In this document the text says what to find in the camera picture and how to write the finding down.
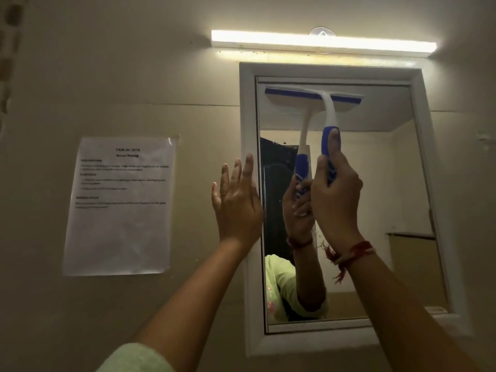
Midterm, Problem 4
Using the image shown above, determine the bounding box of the white framed wall mirror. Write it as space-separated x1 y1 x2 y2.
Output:
239 61 476 359

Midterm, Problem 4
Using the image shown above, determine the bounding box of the blue and white window squeegee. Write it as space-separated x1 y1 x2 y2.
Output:
265 85 365 187

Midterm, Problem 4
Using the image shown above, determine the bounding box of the light green sleeve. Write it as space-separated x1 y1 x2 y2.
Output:
96 342 176 372

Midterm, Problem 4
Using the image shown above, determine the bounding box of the person's right forearm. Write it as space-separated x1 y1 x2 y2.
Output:
336 250 483 372

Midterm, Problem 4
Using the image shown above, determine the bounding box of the printed paper sheet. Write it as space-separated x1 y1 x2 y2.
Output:
62 135 181 276

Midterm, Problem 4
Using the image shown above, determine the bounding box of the white tube light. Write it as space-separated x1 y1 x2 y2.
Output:
211 29 438 58

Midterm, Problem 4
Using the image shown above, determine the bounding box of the person's right hand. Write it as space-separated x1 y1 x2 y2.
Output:
309 128 365 254

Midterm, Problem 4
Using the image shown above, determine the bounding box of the person's left forearm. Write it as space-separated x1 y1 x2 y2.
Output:
130 238 259 355

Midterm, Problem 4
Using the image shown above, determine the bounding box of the red thread wrist bracelet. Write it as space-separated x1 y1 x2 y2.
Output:
318 240 377 284

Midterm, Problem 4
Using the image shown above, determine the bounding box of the person's left hand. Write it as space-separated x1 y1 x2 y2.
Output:
211 152 265 249

